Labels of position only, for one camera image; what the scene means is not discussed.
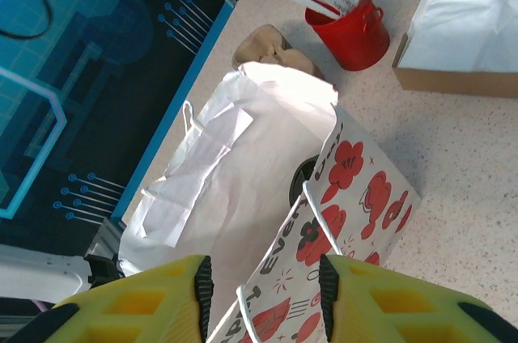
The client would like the white red printed paper bag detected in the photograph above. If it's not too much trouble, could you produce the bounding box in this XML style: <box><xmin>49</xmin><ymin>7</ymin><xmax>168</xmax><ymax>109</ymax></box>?
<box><xmin>117</xmin><ymin>60</ymin><xmax>422</xmax><ymax>343</ymax></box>

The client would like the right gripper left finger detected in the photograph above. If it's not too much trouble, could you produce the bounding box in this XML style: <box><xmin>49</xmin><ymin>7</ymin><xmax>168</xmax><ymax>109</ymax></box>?
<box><xmin>7</xmin><ymin>253</ymin><xmax>214</xmax><ymax>343</ymax></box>

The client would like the tan pulp cup carrier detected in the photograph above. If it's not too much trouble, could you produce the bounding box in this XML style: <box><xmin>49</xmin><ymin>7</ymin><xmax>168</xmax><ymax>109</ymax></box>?
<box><xmin>231</xmin><ymin>23</ymin><xmax>327</xmax><ymax>79</ymax></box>

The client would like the thin black left gripper cable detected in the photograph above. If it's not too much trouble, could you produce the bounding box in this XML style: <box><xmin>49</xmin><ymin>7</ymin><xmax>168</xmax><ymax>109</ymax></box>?
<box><xmin>0</xmin><ymin>0</ymin><xmax>53</xmax><ymax>41</ymax></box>

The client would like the white paper napkin stack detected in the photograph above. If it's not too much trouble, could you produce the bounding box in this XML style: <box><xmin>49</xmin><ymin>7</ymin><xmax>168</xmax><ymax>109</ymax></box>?
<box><xmin>402</xmin><ymin>0</ymin><xmax>518</xmax><ymax>74</ymax></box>

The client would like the black plastic cup lid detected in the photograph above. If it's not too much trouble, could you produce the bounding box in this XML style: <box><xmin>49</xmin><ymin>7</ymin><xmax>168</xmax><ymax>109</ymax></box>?
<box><xmin>289</xmin><ymin>155</ymin><xmax>323</xmax><ymax>207</ymax></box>

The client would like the blue table edge strip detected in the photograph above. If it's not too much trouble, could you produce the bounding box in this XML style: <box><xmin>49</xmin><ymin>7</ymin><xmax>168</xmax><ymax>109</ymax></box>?
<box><xmin>108</xmin><ymin>0</ymin><xmax>244</xmax><ymax>222</ymax></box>

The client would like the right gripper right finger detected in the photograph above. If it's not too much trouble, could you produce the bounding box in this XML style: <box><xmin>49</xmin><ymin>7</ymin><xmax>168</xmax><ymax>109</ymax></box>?
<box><xmin>318</xmin><ymin>253</ymin><xmax>518</xmax><ymax>343</ymax></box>

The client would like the red metal bucket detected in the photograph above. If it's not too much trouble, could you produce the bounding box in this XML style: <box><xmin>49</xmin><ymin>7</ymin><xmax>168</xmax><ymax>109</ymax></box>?
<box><xmin>304</xmin><ymin>0</ymin><xmax>392</xmax><ymax>73</ymax></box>

